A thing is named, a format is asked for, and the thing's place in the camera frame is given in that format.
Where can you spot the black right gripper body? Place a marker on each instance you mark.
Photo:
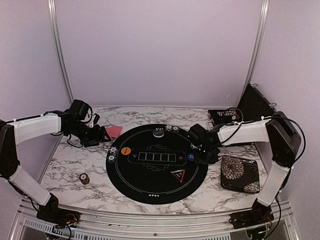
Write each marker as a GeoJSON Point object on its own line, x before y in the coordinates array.
{"type": "Point", "coordinates": [206, 156]}

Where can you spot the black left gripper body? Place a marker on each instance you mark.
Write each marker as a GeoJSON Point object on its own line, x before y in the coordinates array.
{"type": "Point", "coordinates": [86, 136]}

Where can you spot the blue small blind button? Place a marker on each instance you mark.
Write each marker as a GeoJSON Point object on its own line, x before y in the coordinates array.
{"type": "Point", "coordinates": [191, 158]}

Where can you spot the grey chip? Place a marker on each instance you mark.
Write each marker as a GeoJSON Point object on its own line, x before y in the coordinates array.
{"type": "Point", "coordinates": [113, 150]}
{"type": "Point", "coordinates": [169, 127]}

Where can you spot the red triangle all-in marker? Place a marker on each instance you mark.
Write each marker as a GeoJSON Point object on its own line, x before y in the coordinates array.
{"type": "Point", "coordinates": [179, 174]}

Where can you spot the black dealer button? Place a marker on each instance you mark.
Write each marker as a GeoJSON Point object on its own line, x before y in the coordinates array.
{"type": "Point", "coordinates": [158, 133]}

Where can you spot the orange big blind button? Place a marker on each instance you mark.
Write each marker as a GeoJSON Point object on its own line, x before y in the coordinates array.
{"type": "Point", "coordinates": [125, 151]}

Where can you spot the red poker chip stack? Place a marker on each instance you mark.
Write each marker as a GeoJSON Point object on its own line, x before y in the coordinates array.
{"type": "Point", "coordinates": [84, 178]}

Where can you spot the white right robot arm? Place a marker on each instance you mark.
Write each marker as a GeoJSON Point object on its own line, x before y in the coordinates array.
{"type": "Point", "coordinates": [284, 136]}

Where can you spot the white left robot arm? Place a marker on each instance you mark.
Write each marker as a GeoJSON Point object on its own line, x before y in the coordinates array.
{"type": "Point", "coordinates": [24, 132]}

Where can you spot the red playing card deck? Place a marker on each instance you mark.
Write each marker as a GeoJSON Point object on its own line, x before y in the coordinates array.
{"type": "Point", "coordinates": [113, 132]}

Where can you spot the floral patterned pouch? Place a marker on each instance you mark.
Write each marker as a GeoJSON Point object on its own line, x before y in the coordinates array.
{"type": "Point", "coordinates": [239, 174]}

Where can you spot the round black poker mat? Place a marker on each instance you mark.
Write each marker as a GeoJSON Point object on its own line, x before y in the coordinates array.
{"type": "Point", "coordinates": [145, 174]}

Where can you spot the black poker chip case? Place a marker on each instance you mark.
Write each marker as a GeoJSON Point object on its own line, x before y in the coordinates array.
{"type": "Point", "coordinates": [251, 107]}

